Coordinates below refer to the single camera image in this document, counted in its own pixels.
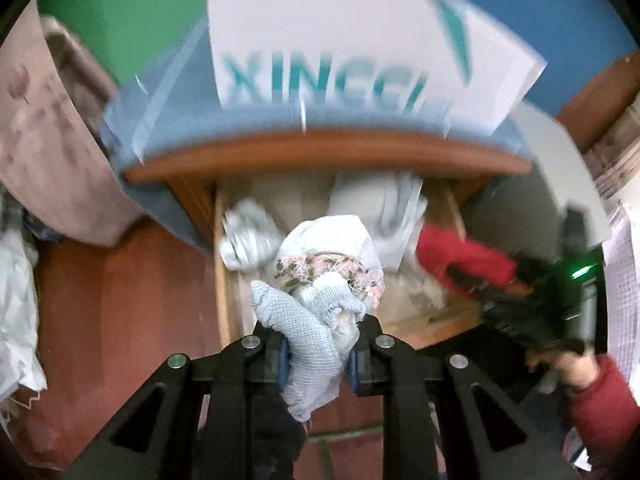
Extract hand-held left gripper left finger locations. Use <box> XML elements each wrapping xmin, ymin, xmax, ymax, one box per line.
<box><xmin>65</xmin><ymin>320</ymin><xmax>293</xmax><ymax>480</ymax></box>

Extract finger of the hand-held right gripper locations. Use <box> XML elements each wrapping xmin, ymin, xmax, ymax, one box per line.
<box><xmin>447</xmin><ymin>257</ymin><xmax>551</xmax><ymax>301</ymax></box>
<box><xmin>480</xmin><ymin>295</ymin><xmax>556</xmax><ymax>348</ymax></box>

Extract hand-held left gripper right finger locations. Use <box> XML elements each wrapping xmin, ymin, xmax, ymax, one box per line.
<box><xmin>347</xmin><ymin>315</ymin><xmax>581</xmax><ymax>480</ymax></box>

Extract light blue lace-trimmed underwear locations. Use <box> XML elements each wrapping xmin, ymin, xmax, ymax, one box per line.
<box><xmin>249</xmin><ymin>215</ymin><xmax>387</xmax><ymax>423</ymax></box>

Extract red underwear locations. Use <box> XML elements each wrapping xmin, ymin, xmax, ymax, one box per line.
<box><xmin>416</xmin><ymin>224</ymin><xmax>518</xmax><ymax>296</ymax></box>

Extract beige patterned underwear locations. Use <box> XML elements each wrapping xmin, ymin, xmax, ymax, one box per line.
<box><xmin>380</xmin><ymin>260</ymin><xmax>451</xmax><ymax>321</ymax></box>

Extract light grey underwear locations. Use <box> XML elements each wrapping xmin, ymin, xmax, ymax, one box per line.
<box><xmin>217</xmin><ymin>199</ymin><xmax>281</xmax><ymax>271</ymax></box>

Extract white underwear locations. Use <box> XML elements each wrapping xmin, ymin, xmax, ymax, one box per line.
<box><xmin>327</xmin><ymin>170</ymin><xmax>431</xmax><ymax>271</ymax></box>

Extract wooden drawer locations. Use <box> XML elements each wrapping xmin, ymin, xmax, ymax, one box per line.
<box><xmin>212</xmin><ymin>175</ymin><xmax>486</xmax><ymax>351</ymax></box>

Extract white shoe box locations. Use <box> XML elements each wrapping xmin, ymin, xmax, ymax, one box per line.
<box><xmin>205</xmin><ymin>0</ymin><xmax>548</xmax><ymax>136</ymax></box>

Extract person's right hand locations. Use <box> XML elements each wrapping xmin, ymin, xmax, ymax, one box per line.
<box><xmin>525</xmin><ymin>347</ymin><xmax>601</xmax><ymax>393</ymax></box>

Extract pale pink quilted cloth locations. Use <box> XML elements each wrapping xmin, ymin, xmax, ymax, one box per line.
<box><xmin>602</xmin><ymin>205</ymin><xmax>640</xmax><ymax>361</ymax></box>

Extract brown foam mat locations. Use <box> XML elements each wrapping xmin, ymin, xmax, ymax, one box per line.
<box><xmin>555</xmin><ymin>52</ymin><xmax>640</xmax><ymax>151</ymax></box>

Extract wooden nightstand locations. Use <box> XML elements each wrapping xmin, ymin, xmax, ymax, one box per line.
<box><xmin>122</xmin><ymin>127</ymin><xmax>533</xmax><ymax>241</ymax></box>

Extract blue foam mat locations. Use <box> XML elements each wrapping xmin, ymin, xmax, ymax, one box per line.
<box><xmin>380</xmin><ymin>0</ymin><xmax>638</xmax><ymax>106</ymax></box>

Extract white patterned bed sheet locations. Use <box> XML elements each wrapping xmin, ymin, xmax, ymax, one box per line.
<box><xmin>0</xmin><ymin>185</ymin><xmax>48</xmax><ymax>411</ymax></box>

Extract blue checked cloth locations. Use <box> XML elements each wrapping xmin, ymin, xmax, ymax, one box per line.
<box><xmin>97</xmin><ymin>15</ymin><xmax>536</xmax><ymax>253</ymax></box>

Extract pink floral pillow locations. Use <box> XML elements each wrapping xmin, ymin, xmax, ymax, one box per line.
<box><xmin>0</xmin><ymin>0</ymin><xmax>146</xmax><ymax>248</ymax></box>

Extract green foam mat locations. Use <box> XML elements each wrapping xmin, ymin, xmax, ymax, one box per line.
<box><xmin>37</xmin><ymin>0</ymin><xmax>208</xmax><ymax>88</ymax></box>

